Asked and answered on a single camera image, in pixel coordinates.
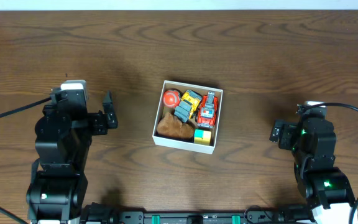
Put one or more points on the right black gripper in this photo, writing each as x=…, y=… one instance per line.
x=278, y=134

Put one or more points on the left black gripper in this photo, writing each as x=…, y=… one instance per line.
x=105, y=118

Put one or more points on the red toy ball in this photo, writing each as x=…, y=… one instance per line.
x=171, y=98

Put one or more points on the brown plush toy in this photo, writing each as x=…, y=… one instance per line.
x=172, y=127

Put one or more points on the white cardboard box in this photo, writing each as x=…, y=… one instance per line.
x=188, y=145

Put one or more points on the red toy fire truck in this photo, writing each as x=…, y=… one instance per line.
x=207, y=111

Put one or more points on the yellow grey toy truck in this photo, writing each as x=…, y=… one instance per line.
x=188, y=105

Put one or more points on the colourful puzzle cube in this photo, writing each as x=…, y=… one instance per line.
x=202, y=137

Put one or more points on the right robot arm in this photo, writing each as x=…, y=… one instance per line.
x=326, y=189

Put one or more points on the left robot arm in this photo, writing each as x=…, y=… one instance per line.
x=64, y=135

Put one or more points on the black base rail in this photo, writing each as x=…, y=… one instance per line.
x=103, y=214

